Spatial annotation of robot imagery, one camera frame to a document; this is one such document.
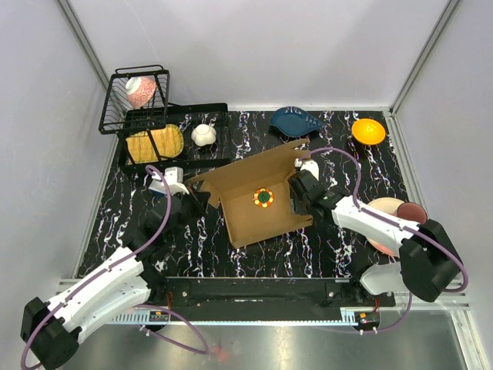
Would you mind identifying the orange flower toy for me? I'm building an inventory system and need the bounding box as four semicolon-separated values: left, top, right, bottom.
253;188;274;208

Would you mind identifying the dark blue leaf dish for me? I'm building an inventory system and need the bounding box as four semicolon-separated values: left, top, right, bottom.
270;106;325;137

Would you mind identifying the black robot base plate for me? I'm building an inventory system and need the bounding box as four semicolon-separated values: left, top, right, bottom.
149;277;396;309

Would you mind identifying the pink patterned ceramic bowl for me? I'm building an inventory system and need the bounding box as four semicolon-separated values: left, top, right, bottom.
125;76;156;109

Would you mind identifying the brown cardboard box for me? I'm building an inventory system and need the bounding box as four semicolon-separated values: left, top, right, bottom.
186;139;313;248

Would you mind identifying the black wire dish rack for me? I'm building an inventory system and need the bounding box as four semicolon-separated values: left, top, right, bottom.
99;65;232;175

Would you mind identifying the dark red cup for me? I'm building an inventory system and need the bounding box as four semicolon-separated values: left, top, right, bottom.
395;202;428;224

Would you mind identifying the silver blue toothpaste tube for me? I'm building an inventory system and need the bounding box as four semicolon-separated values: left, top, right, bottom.
148;180;166;197

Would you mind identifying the orange round bowl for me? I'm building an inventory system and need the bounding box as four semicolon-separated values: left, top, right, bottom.
351;119;386;146

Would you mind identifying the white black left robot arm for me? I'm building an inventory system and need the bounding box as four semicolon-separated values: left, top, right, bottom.
21;187;210;369

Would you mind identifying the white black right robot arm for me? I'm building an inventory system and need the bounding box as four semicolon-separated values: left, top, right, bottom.
288;170;464;306

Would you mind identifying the white flower-shaped cup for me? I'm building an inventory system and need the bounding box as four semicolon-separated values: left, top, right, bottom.
191;124;216;146

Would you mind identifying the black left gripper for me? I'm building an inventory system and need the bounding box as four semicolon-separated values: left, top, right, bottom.
168;183;211;243

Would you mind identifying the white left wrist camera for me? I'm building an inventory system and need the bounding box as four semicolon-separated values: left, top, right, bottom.
152;166;189;196

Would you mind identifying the woven bamboo tray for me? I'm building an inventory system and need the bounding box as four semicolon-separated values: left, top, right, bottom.
126;124;184;163

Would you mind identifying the aluminium front rail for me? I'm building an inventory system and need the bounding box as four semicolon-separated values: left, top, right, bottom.
52;279;473;327

